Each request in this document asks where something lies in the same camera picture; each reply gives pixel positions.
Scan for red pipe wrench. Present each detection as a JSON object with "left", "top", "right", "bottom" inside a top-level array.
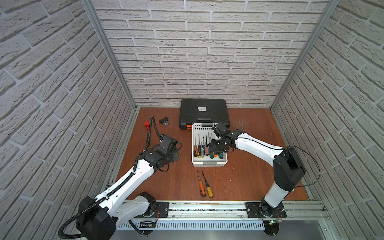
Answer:
[{"left": 143, "top": 121, "right": 150, "bottom": 130}]

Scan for clear thin tester screwdriver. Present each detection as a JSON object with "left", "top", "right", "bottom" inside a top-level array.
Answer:
[{"left": 201, "top": 142, "right": 205, "bottom": 158}]

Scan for yellow black handled screwdriver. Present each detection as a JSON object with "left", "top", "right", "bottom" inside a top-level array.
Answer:
[{"left": 202, "top": 171, "right": 214, "bottom": 198}]

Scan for small black clamp tool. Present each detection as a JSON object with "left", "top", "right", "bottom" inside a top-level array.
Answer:
[{"left": 159, "top": 117, "right": 169, "bottom": 126}]

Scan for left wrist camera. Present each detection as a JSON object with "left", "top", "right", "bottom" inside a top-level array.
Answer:
[{"left": 157, "top": 136, "right": 179, "bottom": 156}]

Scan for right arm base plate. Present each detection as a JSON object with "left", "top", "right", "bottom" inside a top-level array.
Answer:
[{"left": 245, "top": 202, "right": 287, "bottom": 219}]

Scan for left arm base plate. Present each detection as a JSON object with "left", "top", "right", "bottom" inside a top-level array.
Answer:
[{"left": 137, "top": 202, "right": 170, "bottom": 218}]

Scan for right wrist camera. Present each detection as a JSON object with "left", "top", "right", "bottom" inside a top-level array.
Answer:
[{"left": 212, "top": 122, "right": 231, "bottom": 138}]

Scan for white perforated plastic bin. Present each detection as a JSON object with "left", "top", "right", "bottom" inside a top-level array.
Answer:
[{"left": 192, "top": 123, "right": 228, "bottom": 167}]

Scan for black yellow dotted screwdriver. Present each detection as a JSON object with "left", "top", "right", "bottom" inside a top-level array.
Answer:
[{"left": 197, "top": 134, "right": 201, "bottom": 158}]

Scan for orange grey screwdriver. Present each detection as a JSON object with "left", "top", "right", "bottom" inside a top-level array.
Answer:
[{"left": 197, "top": 171, "right": 206, "bottom": 198}]

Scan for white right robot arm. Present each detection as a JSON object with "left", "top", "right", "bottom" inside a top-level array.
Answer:
[{"left": 209, "top": 125, "right": 306, "bottom": 218}]

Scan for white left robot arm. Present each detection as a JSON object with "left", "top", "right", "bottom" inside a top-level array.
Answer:
[{"left": 58, "top": 147, "right": 179, "bottom": 240}]

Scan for pink handled screwdriver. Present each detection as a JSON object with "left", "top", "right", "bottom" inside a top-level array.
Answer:
[{"left": 205, "top": 136, "right": 209, "bottom": 156}]

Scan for aluminium front rail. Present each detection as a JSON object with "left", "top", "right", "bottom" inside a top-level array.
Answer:
[{"left": 119, "top": 201, "right": 331, "bottom": 232}]

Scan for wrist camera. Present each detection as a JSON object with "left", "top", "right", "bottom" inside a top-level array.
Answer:
[
  {"left": 212, "top": 122, "right": 231, "bottom": 138},
  {"left": 157, "top": 136, "right": 179, "bottom": 156}
]

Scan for black plastic tool case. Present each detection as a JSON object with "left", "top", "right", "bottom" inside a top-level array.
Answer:
[{"left": 179, "top": 99, "right": 230, "bottom": 130}]

